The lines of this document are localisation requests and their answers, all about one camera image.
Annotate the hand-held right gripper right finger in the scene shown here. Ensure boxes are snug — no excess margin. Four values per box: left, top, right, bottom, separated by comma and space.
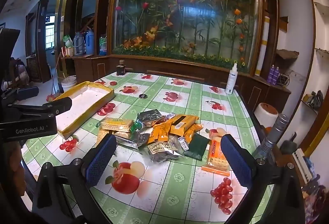
220, 134, 306, 224

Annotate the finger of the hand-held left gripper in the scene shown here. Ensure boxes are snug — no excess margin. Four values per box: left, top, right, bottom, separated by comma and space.
15, 86, 40, 101
41, 97, 73, 118

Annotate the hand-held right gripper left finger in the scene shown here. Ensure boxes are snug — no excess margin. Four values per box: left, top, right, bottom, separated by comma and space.
31, 133, 117, 224

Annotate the cracker packet orange label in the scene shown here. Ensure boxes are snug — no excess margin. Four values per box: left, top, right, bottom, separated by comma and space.
201, 133, 231, 177

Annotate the yellow snack bag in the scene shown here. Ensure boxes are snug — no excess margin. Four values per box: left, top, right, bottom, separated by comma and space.
53, 81, 116, 140

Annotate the silver foil biscuit packet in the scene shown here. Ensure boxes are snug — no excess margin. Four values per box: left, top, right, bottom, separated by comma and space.
135, 109, 163, 127
115, 131, 151, 150

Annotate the dark green snack packet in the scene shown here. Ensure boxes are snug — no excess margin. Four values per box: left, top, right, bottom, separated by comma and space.
183, 133, 209, 161

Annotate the small orange snack packet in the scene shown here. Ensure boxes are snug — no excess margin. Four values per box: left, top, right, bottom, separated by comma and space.
147, 134, 169, 145
183, 123, 205, 144
153, 121, 173, 137

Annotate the clear packet beige label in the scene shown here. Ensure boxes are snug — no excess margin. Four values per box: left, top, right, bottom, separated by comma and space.
146, 140, 182, 163

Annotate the large orange barcode packet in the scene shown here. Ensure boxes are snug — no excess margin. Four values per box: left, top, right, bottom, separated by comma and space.
169, 114, 200, 136

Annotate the red broom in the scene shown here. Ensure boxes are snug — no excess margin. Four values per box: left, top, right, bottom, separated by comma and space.
46, 59, 65, 102

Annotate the white plastic bucket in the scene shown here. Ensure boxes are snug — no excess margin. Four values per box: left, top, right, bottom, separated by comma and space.
61, 75, 78, 92

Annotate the brown wicker basket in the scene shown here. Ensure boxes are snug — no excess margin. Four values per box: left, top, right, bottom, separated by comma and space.
25, 55, 42, 83

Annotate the silver flashlight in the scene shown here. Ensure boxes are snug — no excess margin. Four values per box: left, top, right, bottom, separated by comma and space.
253, 114, 290, 160

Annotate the white paper roll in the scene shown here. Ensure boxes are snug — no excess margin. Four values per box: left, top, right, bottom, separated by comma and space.
253, 102, 279, 128

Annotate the green fruit-print tablecloth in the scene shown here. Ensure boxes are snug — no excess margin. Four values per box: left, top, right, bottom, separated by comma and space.
22, 72, 274, 224

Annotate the barred window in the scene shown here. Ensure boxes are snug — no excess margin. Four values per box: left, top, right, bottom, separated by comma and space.
45, 15, 56, 50

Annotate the grey thermos flask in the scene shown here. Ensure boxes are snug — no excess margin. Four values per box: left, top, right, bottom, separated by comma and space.
73, 31, 85, 55

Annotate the green white bag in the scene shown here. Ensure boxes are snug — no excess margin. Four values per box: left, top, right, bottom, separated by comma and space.
63, 35, 74, 49

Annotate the stack of books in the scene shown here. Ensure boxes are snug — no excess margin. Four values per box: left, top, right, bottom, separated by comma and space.
291, 149, 322, 183

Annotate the blue thermos flask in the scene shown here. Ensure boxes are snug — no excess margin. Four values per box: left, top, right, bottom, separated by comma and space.
85, 30, 95, 55

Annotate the black small box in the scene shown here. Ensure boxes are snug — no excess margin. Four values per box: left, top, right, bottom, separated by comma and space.
116, 59, 126, 76

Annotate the green label water bottle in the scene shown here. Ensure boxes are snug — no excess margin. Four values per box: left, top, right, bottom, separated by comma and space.
99, 34, 108, 56

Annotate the white spray bottle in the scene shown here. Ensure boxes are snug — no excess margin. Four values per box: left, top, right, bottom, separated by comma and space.
225, 60, 238, 95

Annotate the pile of dark tools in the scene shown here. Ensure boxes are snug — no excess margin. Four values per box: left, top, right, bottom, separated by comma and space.
302, 90, 324, 109

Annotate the low wooden cabinet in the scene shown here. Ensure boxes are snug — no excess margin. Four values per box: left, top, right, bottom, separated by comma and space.
64, 54, 291, 112

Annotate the rolled white yellow mat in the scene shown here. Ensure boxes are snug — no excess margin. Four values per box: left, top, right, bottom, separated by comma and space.
255, 15, 270, 77

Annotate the bamboo flower glass panel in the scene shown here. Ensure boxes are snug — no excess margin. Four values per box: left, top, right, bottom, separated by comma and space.
107, 0, 261, 71

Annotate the brown carved wall shelf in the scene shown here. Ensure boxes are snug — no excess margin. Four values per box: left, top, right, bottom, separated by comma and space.
276, 49, 300, 68

